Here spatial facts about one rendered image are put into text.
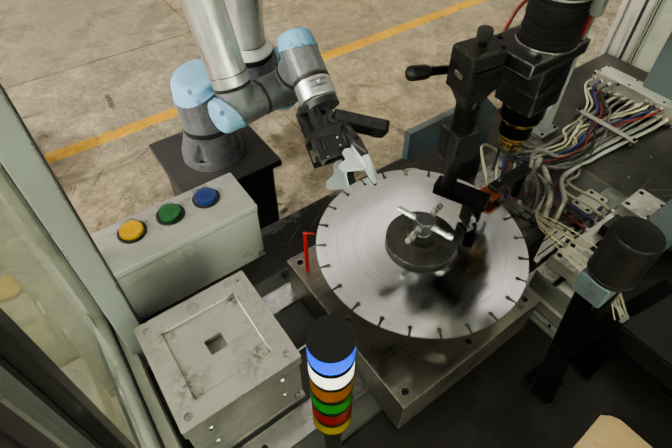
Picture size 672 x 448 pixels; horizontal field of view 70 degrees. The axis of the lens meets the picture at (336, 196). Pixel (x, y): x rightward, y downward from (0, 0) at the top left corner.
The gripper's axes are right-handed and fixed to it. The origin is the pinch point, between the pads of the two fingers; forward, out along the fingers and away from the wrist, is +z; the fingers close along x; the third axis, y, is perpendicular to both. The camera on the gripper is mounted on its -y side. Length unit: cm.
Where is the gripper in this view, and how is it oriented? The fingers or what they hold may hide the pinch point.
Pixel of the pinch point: (367, 193)
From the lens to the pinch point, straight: 91.9
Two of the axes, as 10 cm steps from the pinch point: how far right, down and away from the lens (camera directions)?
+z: 3.6, 9.2, -1.4
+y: -9.1, 3.2, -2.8
